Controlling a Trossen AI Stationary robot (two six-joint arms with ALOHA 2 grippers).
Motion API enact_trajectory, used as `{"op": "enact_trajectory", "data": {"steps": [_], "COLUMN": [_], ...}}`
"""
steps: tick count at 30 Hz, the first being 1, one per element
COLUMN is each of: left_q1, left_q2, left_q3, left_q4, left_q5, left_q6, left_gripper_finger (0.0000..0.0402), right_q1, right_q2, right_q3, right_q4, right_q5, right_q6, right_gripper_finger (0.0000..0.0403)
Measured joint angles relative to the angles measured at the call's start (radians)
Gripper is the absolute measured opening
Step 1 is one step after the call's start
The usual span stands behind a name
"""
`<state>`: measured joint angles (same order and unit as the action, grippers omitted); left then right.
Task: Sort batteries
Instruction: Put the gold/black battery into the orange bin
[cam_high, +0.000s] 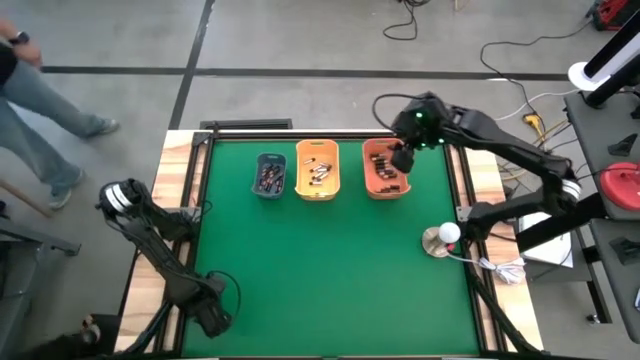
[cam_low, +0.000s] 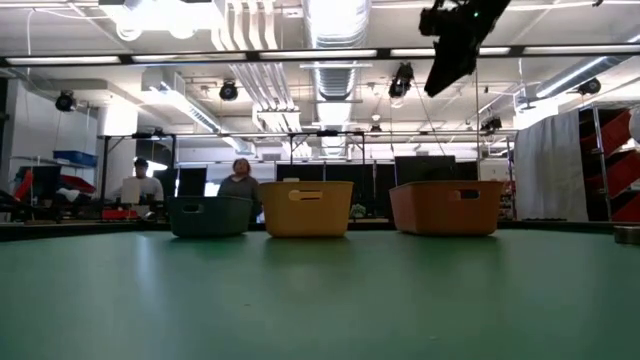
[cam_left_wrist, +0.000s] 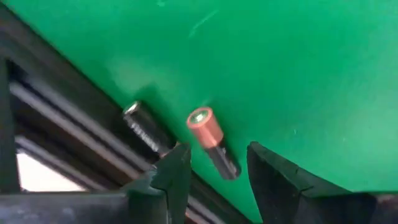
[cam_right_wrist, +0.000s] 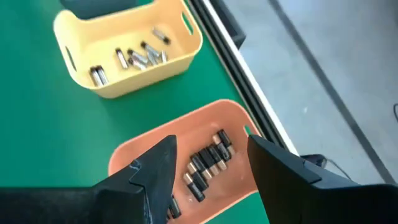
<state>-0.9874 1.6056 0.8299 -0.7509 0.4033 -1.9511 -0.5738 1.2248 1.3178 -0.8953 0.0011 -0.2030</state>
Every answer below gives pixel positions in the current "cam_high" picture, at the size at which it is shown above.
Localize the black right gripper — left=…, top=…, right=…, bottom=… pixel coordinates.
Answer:
left=391, top=91, right=450, bottom=150

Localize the orange plastic bin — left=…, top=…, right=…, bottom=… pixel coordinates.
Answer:
left=362, top=137, right=412, bottom=201

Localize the grey-blue plastic bin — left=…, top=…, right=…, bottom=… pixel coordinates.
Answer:
left=251, top=152, right=288, bottom=200

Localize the yellow plastic bin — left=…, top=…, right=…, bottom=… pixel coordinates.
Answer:
left=294, top=139, right=342, bottom=202

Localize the person's foot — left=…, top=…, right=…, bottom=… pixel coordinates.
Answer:
left=81, top=314, right=103, bottom=347

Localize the green table mat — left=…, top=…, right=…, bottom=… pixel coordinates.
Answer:
left=180, top=135, right=481, bottom=356

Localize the grey side table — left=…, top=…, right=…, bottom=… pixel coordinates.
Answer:
left=563, top=87, right=640, bottom=221
left=587, top=217, right=640, bottom=346

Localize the black diagonal beam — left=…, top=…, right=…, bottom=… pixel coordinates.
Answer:
left=514, top=191, right=610, bottom=254

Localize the black flat floor box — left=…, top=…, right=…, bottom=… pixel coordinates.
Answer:
left=199, top=118, right=294, bottom=131

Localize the grey metal stand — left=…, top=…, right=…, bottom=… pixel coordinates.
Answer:
left=0, top=199, right=83, bottom=284

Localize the white box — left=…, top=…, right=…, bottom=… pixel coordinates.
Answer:
left=516, top=209, right=575, bottom=270

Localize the black white pole round base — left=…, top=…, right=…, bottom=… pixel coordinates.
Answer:
left=567, top=8, right=640, bottom=109

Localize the red round disc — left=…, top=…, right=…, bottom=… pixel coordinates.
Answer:
left=598, top=160, right=640, bottom=213

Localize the red tool case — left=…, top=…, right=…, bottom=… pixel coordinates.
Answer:
left=584, top=0, right=639, bottom=32

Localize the person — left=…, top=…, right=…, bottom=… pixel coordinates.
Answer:
left=0, top=17, right=121, bottom=211

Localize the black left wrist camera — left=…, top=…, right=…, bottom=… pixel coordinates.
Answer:
left=198, top=303, right=234, bottom=339

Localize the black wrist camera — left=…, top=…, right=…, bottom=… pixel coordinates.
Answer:
left=198, top=303, right=234, bottom=339
left=389, top=144, right=416, bottom=175

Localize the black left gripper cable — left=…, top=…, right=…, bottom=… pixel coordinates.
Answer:
left=204, top=269, right=243, bottom=324

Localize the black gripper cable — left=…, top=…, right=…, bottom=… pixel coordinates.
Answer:
left=371, top=93, right=417, bottom=133
left=204, top=269, right=243, bottom=324

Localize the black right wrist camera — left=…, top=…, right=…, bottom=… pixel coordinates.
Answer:
left=389, top=144, right=416, bottom=175

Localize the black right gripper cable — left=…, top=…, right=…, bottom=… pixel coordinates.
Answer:
left=371, top=93, right=417, bottom=133

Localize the long black floor cable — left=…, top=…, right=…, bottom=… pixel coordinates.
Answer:
left=479, top=19, right=595, bottom=119

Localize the black looped floor cable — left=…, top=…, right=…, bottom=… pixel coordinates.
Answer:
left=382, top=0, right=432, bottom=42

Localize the yellow extension cord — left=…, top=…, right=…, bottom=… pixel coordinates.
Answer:
left=499, top=112, right=571, bottom=182

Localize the black aluminium table frame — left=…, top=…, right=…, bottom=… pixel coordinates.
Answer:
left=115, top=127, right=544, bottom=360

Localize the white floor cable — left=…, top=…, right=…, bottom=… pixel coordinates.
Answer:
left=494, top=88, right=579, bottom=122

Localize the white bundled lamp cable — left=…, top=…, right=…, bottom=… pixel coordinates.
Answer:
left=447, top=252, right=527, bottom=287

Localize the black triangular bracket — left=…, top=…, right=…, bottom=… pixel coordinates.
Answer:
left=608, top=235, right=640, bottom=266
left=607, top=132, right=640, bottom=157

